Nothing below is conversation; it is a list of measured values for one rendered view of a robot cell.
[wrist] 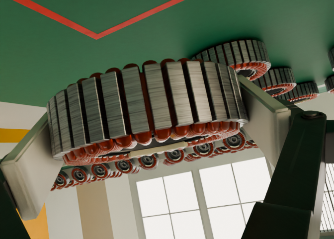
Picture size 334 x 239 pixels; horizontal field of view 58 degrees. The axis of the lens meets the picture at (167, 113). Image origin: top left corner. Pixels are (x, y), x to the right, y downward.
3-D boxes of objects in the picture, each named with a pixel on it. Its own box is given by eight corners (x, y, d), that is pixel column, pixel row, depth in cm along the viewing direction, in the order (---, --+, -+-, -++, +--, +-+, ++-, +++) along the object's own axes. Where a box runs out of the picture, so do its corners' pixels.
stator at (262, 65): (171, 59, 40) (176, 86, 39) (254, 27, 35) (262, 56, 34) (203, 75, 50) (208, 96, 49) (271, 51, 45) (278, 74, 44)
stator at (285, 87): (304, 65, 57) (310, 84, 56) (261, 85, 66) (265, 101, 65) (262, 65, 51) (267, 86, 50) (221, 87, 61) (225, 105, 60)
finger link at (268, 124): (274, 111, 13) (291, 108, 13) (230, 76, 19) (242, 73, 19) (277, 173, 14) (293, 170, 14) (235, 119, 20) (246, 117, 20)
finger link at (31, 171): (38, 219, 13) (21, 223, 13) (70, 150, 20) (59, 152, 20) (15, 160, 12) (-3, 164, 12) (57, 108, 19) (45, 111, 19)
